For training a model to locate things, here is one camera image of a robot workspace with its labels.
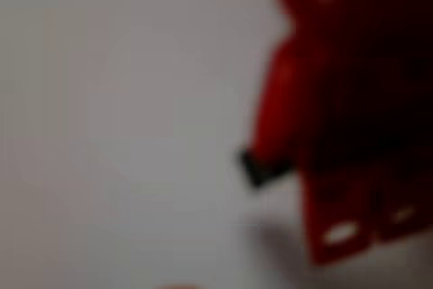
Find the small red plastic object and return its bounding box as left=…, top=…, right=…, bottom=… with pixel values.
left=236, top=0, right=433, bottom=266

